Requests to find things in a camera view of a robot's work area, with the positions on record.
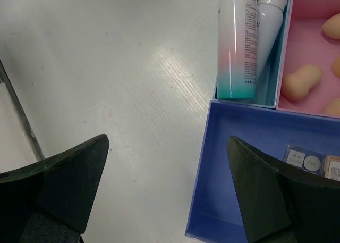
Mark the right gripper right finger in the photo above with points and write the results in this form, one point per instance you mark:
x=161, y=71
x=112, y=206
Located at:
x=279, y=201

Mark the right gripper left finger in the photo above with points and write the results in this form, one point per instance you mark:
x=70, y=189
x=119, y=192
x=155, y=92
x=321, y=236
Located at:
x=51, y=200

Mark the clear silver pan palette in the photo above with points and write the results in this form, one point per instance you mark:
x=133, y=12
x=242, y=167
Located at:
x=305, y=159

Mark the colourful glitter eyeshadow palette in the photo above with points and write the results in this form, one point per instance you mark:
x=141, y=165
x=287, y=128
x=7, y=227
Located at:
x=332, y=167

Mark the beige makeup sponge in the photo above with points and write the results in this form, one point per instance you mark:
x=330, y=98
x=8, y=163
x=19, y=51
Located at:
x=331, y=27
x=296, y=85
x=333, y=108

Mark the pink teal spray bottle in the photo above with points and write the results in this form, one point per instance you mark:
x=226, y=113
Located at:
x=237, y=49

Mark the white clear-cap bottle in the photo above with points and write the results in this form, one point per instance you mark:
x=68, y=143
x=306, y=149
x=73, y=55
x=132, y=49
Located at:
x=270, y=19

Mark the three-compartment organizer tray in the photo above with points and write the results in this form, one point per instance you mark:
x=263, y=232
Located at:
x=269, y=122

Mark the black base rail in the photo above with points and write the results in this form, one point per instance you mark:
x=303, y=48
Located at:
x=23, y=120

